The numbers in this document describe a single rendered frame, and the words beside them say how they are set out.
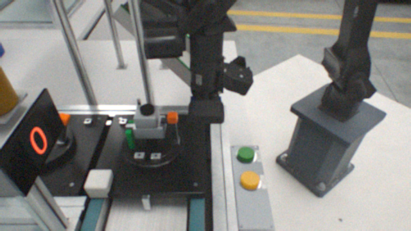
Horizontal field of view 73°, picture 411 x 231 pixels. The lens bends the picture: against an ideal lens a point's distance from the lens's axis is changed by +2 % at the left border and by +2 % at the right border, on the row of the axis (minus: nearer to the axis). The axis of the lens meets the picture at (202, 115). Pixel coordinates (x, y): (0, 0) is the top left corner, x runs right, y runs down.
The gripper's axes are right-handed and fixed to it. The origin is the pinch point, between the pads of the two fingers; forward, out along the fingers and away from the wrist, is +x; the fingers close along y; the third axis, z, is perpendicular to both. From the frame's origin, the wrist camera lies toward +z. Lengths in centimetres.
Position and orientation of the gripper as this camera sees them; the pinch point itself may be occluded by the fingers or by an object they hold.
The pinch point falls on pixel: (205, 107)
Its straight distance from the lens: 56.1
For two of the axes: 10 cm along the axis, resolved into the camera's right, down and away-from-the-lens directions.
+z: 10.0, 0.0, 0.0
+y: 0.0, -6.8, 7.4
